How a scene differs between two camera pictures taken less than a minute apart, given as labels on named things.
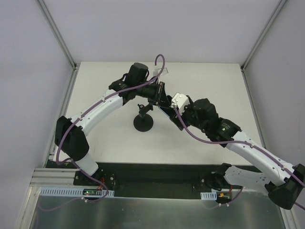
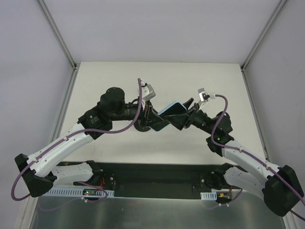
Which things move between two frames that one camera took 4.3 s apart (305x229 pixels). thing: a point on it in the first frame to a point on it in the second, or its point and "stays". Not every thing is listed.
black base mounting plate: x=152 y=180 stays
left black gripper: x=161 y=91 to x=147 y=114
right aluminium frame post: x=262 y=34 stays
